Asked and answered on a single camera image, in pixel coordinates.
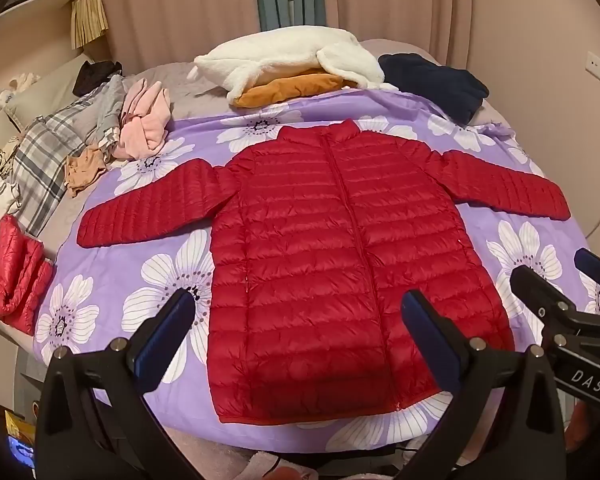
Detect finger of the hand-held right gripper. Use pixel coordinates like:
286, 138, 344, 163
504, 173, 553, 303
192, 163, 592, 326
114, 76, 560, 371
509, 265, 581, 322
574, 247, 600, 288

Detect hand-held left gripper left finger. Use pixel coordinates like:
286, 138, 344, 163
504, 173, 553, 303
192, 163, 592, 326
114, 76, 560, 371
32, 287, 198, 480

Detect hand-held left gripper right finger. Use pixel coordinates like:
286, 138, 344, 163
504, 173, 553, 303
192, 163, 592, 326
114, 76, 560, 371
400, 290, 568, 480

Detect red down jacket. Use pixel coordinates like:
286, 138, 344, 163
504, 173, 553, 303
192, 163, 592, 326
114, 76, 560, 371
0, 214, 55, 336
76, 119, 571, 425

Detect purple floral bedsheet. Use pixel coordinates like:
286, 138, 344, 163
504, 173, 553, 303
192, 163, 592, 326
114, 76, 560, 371
32, 87, 600, 453

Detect folded red down jacket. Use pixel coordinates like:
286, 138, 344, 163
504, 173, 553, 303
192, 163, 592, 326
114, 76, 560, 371
0, 214, 55, 336

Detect yellow packet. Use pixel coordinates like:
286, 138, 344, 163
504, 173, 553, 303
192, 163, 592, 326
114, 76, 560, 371
5, 410, 36, 446

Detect tan garment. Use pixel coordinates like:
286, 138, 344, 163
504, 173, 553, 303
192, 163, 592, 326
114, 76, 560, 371
65, 146, 108, 198

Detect white printed garment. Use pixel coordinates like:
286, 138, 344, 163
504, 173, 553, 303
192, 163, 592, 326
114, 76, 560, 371
0, 172, 23, 246

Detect pink garment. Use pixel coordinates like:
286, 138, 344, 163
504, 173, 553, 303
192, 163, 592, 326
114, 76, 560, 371
115, 77, 172, 161

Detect grey plaid blanket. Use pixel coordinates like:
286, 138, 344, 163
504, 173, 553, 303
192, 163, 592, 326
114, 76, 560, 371
0, 105, 111, 281

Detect navy garment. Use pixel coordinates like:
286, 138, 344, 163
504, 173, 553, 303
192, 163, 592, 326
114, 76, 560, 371
378, 52, 490, 126

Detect grey garment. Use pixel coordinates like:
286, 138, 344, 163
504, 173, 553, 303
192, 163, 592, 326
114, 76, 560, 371
92, 74, 131, 156

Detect grey bed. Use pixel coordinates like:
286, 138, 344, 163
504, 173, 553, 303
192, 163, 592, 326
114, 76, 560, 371
15, 37, 546, 461

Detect cream printed pillow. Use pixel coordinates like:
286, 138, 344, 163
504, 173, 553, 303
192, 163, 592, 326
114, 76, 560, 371
0, 110, 21, 186

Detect black garment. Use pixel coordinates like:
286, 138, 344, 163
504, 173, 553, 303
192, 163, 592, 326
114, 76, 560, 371
72, 60, 123, 97

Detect mustard garment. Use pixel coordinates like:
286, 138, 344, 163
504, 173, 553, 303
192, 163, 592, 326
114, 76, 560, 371
232, 72, 358, 109

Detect white stuffed toy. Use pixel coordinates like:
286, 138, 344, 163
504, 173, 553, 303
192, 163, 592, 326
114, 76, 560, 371
0, 72, 41, 126

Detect white fleece garment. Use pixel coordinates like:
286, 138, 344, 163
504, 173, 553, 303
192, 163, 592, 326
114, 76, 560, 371
187, 26, 398, 103

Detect beige curtain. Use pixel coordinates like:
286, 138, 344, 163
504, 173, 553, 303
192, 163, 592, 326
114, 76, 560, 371
322, 0, 486, 61
92, 0, 261, 81

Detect black cable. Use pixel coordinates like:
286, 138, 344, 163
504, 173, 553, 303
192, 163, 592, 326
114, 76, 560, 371
260, 442, 421, 480

